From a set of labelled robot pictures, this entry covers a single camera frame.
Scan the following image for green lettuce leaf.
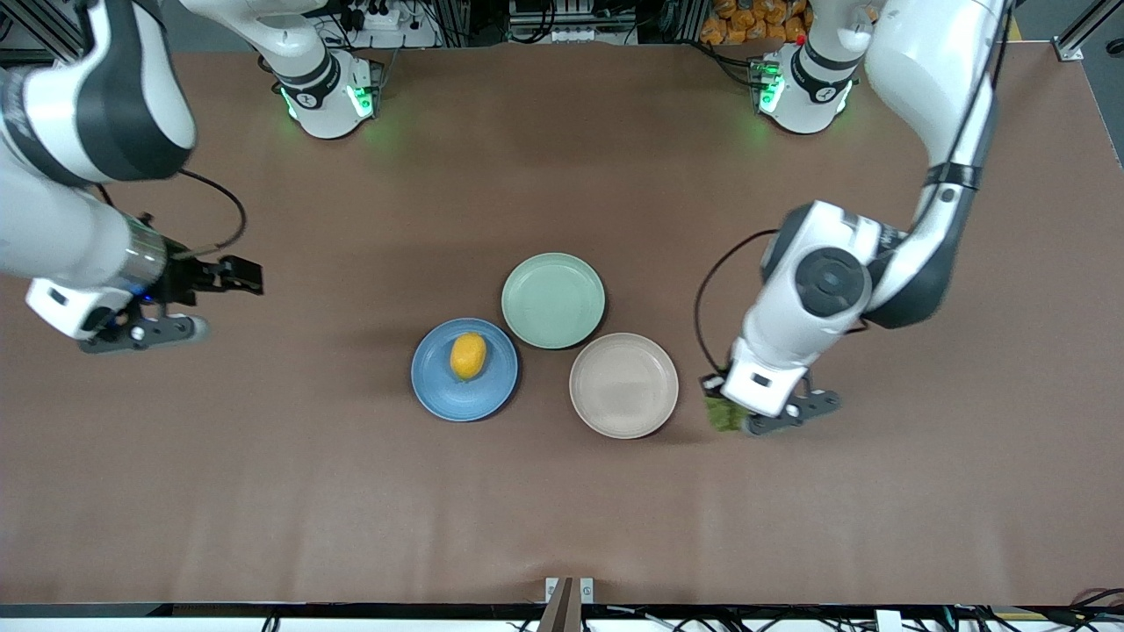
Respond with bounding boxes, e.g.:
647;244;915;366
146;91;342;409
706;396;748;434

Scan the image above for yellow lemon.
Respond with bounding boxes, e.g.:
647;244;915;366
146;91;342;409
450;332;488;381

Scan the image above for beige plate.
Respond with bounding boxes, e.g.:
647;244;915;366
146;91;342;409
569;333;680;440

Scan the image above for mint green plate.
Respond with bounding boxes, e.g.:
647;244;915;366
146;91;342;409
501;253;607;350

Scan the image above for brown table cover sheet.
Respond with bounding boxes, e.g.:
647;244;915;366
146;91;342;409
0;42;1124;607

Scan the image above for blue plate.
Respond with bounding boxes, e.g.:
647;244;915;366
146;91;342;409
411;318;520;423

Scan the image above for white power strip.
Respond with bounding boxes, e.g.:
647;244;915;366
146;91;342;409
336;0;442;50

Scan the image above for pile of orange items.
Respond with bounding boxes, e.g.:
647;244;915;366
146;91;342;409
700;0;815;47

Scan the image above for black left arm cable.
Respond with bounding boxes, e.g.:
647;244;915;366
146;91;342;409
693;0;1012;377

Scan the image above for small metal table bracket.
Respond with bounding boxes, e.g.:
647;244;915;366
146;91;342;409
544;577;595;607

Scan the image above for aluminium frame profile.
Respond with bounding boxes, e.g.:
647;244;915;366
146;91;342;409
1052;0;1124;64
0;0;87;64

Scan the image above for grey camera pole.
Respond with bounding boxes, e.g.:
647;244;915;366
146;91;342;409
537;578;582;632

